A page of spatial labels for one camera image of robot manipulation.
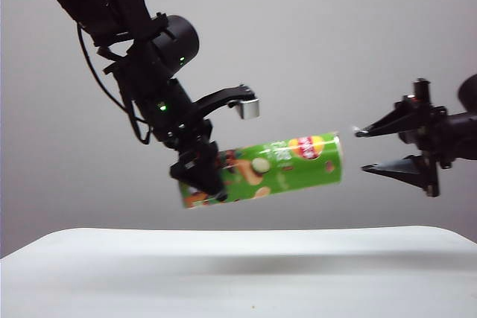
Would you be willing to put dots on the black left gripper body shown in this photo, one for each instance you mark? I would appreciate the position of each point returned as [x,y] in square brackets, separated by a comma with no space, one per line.
[167,117]

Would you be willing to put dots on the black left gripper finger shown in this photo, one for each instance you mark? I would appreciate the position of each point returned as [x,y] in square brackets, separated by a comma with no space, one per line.
[201,176]

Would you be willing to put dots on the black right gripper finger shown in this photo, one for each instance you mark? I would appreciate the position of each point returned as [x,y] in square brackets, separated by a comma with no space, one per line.
[406,169]
[387,122]

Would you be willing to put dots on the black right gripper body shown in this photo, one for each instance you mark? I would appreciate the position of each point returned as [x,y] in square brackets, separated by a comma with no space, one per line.
[432,135]

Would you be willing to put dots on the green potato chips tub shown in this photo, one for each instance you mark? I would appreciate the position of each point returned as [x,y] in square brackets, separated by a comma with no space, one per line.
[283,169]

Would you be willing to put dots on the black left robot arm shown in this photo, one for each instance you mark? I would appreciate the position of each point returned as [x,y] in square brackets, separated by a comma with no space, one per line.
[126,16]

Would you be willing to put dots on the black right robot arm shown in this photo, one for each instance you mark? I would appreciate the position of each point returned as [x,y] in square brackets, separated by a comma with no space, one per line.
[466,128]

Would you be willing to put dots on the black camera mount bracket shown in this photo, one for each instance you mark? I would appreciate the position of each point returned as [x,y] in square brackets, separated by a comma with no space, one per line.
[216,98]

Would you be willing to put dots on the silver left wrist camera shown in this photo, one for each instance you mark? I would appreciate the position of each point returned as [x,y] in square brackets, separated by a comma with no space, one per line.
[249,108]

